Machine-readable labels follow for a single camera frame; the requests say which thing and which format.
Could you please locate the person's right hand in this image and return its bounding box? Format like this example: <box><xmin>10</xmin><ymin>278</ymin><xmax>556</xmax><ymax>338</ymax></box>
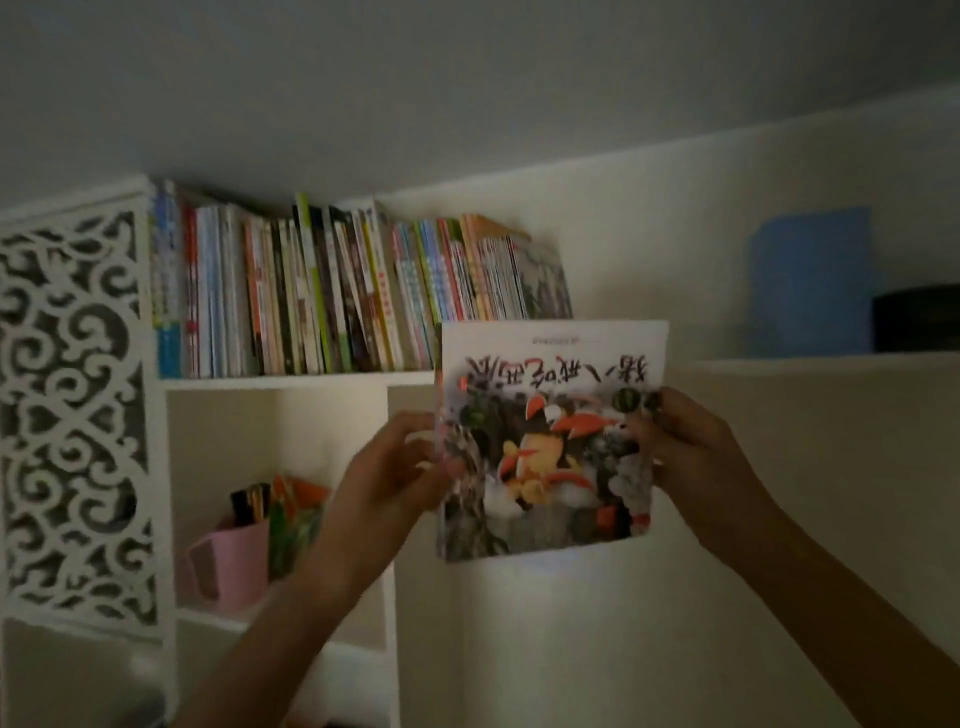
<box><xmin>622</xmin><ymin>386</ymin><xmax>775</xmax><ymax>558</ymax></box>

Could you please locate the picture book pig melon print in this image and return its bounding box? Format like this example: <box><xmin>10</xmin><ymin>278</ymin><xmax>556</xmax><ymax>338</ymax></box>
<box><xmin>434</xmin><ymin>320</ymin><xmax>670</xmax><ymax>564</ymax></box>

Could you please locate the white carved lattice panel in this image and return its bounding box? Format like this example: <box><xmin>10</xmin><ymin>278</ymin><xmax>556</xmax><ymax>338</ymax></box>
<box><xmin>0</xmin><ymin>176</ymin><xmax>166</xmax><ymax>643</ymax></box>

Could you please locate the black box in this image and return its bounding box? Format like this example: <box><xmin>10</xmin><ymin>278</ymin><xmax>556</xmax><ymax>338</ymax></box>
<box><xmin>872</xmin><ymin>283</ymin><xmax>960</xmax><ymax>354</ymax></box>

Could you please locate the blue box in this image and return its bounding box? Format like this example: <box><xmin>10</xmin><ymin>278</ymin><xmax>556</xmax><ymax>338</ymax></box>
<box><xmin>749</xmin><ymin>206</ymin><xmax>875</xmax><ymax>358</ymax></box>

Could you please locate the row of shelved books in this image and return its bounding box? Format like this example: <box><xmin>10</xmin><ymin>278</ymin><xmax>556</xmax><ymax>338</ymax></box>
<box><xmin>148</xmin><ymin>178</ymin><xmax>575</xmax><ymax>380</ymax></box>

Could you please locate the pink cup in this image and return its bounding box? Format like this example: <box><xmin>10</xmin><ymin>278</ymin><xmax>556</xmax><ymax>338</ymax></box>
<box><xmin>185</xmin><ymin>517</ymin><xmax>271</xmax><ymax>618</ymax></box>

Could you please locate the person's left forearm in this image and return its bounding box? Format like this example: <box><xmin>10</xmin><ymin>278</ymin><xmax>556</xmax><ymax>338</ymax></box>
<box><xmin>172</xmin><ymin>558</ymin><xmax>376</xmax><ymax>728</ymax></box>

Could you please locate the colourful stationery bundle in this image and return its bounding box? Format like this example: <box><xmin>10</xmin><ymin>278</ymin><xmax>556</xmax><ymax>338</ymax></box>
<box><xmin>228</xmin><ymin>473</ymin><xmax>331</xmax><ymax>583</ymax></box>

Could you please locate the white bookshelf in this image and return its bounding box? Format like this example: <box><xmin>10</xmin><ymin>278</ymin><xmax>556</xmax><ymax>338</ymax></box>
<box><xmin>134</xmin><ymin>176</ymin><xmax>960</xmax><ymax>728</ymax></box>

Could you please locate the person's right forearm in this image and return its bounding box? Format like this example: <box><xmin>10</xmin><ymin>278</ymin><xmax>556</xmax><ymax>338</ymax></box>
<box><xmin>708</xmin><ymin>506</ymin><xmax>960</xmax><ymax>728</ymax></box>

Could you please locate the person's left hand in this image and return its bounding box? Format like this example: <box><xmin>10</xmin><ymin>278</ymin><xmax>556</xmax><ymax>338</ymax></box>
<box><xmin>311</xmin><ymin>410</ymin><xmax>468</xmax><ymax>595</ymax></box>

